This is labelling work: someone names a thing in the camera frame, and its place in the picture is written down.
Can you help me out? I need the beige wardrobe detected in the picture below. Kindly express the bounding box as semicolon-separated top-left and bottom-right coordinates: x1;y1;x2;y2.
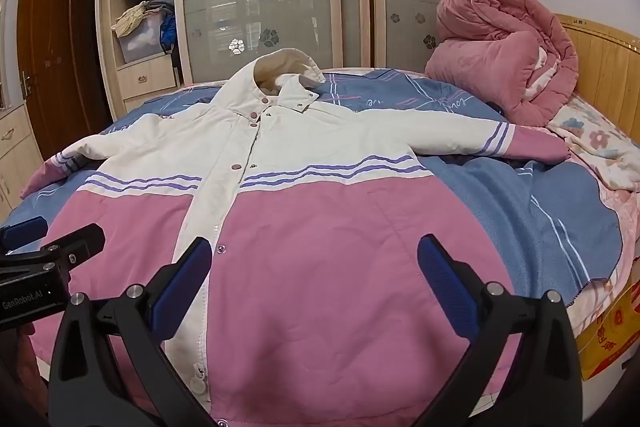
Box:
95;0;504;118

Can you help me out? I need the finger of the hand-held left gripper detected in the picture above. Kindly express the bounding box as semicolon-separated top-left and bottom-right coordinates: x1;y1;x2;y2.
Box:
37;223;106;278
0;216;49;254

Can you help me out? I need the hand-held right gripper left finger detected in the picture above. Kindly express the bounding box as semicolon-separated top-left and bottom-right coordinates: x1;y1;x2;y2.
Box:
48;236;221;427

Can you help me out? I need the wooden headboard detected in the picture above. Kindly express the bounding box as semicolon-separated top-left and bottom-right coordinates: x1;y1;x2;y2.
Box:
554;13;640;148

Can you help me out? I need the pink bed sheet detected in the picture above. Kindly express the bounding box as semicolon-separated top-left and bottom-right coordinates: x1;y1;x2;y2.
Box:
572;184;640;338

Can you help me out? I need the brown wooden door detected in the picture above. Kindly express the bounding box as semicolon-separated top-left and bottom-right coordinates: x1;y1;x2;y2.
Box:
16;0;110;160

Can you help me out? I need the floral fleece blanket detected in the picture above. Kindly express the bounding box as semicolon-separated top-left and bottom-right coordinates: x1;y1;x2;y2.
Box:
546;92;640;194

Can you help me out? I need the beige wardrobe drawer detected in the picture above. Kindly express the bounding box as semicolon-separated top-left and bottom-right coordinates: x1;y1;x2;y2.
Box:
117;56;180;98

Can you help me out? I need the beige side cabinet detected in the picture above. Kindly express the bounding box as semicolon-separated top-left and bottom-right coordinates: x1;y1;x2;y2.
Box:
0;101;47;224

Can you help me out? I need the pink and white jacket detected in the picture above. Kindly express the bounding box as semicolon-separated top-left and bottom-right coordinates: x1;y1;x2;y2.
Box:
20;48;572;427

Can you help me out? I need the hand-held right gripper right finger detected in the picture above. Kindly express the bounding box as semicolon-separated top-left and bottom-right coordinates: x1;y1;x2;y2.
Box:
414;234;584;427

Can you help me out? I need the white storage box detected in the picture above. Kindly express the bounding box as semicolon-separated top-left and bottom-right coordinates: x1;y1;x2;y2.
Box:
120;14;171;63

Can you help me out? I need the yellow cardboard box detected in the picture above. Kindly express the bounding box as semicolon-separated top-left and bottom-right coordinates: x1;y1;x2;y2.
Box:
575;276;639;383

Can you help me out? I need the beige crumpled cloth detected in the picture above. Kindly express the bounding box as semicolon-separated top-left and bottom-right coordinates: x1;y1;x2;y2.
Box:
110;0;151;39

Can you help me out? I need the blue striped bed cover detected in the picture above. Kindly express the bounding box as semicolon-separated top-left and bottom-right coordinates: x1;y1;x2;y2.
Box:
0;68;624;308

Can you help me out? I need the pink quilt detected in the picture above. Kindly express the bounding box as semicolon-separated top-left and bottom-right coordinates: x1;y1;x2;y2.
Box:
424;0;580;128

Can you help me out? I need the blue cloth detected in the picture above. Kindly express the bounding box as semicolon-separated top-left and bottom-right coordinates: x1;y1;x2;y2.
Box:
159;14;179;56

